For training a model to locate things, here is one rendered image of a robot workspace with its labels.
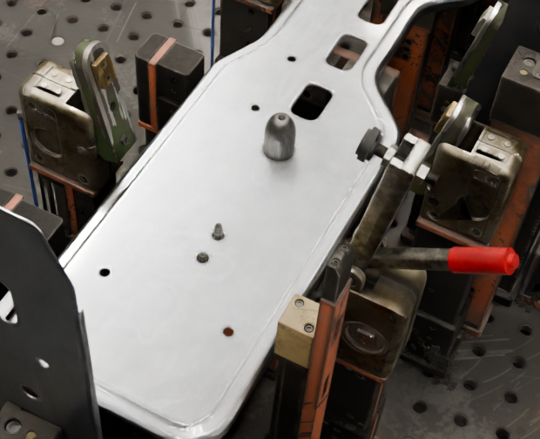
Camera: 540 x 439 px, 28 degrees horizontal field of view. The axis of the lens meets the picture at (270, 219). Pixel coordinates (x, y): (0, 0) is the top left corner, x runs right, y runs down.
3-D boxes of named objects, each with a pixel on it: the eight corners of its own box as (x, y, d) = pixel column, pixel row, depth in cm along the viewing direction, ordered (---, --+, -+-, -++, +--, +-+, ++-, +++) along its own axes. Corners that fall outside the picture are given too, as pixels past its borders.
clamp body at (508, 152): (394, 298, 137) (449, 91, 107) (479, 337, 134) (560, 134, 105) (364, 354, 132) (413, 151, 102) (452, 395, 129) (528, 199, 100)
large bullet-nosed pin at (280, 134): (271, 143, 113) (274, 98, 108) (298, 154, 113) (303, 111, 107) (257, 163, 112) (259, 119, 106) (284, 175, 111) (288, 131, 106)
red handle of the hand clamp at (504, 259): (356, 231, 97) (520, 233, 87) (366, 248, 98) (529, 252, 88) (336, 265, 94) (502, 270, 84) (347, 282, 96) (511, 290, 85)
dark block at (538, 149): (441, 286, 138) (519, 42, 105) (492, 309, 137) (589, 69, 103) (426, 315, 135) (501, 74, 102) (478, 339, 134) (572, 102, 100)
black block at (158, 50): (152, 180, 146) (145, 16, 123) (222, 212, 144) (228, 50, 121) (120, 222, 142) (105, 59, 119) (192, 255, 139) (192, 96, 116)
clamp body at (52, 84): (72, 236, 140) (43, 36, 113) (151, 274, 137) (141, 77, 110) (31, 287, 135) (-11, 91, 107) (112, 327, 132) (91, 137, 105)
